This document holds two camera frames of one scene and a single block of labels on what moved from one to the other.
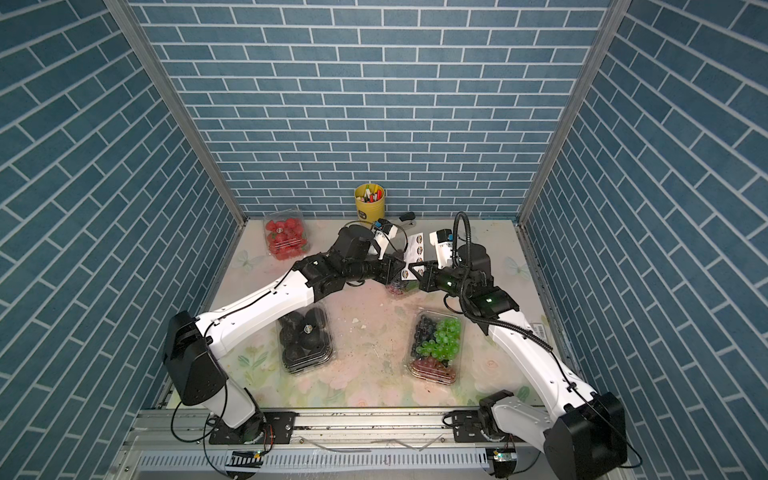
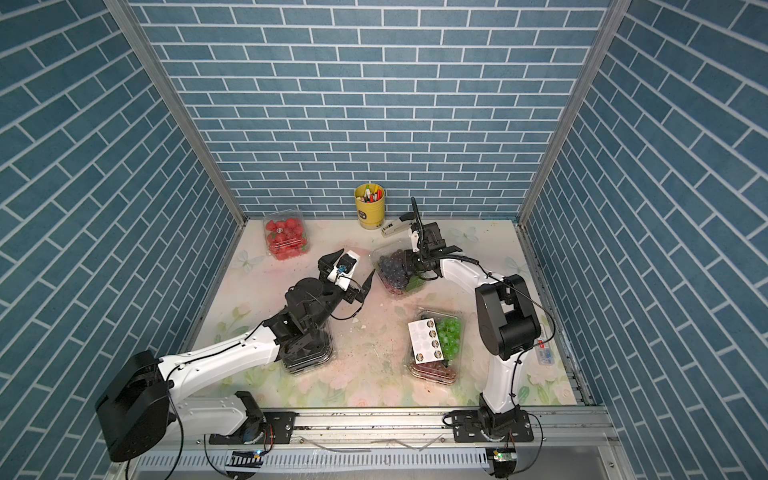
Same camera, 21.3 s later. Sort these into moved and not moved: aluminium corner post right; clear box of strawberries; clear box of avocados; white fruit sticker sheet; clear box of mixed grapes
Moved: white fruit sticker sheet
Not moved: clear box of avocados; clear box of strawberries; aluminium corner post right; clear box of mixed grapes
